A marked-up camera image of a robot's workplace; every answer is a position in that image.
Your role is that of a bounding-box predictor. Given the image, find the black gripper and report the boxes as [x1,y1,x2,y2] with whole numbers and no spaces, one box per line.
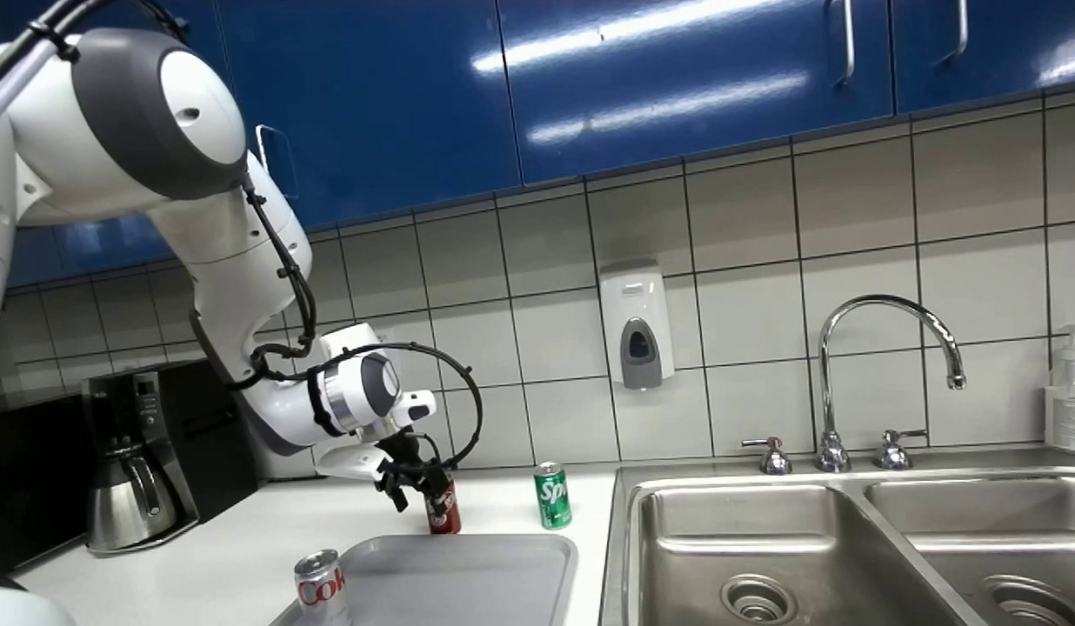
[381,428,454,511]

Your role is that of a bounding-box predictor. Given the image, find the red soda can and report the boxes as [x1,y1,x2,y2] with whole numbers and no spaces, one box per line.
[426,482,462,536]

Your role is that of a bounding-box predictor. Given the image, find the green Sprite can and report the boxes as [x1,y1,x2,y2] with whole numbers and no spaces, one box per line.
[533,463,571,529]

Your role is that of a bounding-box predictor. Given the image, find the silver diet soda can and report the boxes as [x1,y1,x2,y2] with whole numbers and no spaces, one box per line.
[291,548,345,607]

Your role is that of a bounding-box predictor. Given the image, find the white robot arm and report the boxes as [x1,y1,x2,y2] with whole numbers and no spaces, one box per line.
[0,0,454,508]

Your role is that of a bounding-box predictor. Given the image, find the grey plastic tray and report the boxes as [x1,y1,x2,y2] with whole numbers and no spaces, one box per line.
[273,530,579,626]

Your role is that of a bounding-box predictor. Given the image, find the black coffee maker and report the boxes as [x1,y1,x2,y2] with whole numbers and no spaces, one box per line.
[0,360,262,574]

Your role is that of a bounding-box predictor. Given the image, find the blue upper cabinets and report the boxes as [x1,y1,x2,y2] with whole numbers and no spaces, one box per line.
[0,0,1075,292]

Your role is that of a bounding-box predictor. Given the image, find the chrome gooseneck faucet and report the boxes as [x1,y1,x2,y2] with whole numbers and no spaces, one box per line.
[818,292,966,472]

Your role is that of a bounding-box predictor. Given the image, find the stainless steel double sink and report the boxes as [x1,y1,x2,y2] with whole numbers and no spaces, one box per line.
[599,465,1075,626]

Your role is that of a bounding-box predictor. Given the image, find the clear soap pump bottle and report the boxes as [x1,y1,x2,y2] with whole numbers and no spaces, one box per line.
[1044,325,1075,452]

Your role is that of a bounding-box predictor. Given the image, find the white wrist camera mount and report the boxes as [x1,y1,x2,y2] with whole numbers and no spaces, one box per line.
[316,446,391,482]

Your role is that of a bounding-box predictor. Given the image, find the white wall soap dispenser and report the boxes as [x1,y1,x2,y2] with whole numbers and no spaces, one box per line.
[601,263,675,390]

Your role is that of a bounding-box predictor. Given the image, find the left chrome faucet handle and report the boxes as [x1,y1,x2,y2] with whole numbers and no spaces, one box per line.
[746,435,792,477]

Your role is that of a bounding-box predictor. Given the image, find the chrome faucet handle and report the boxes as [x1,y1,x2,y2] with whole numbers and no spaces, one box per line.
[873,428,927,469]
[746,435,792,477]

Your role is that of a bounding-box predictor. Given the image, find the right chrome faucet handle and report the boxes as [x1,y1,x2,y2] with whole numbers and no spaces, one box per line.
[873,428,927,469]

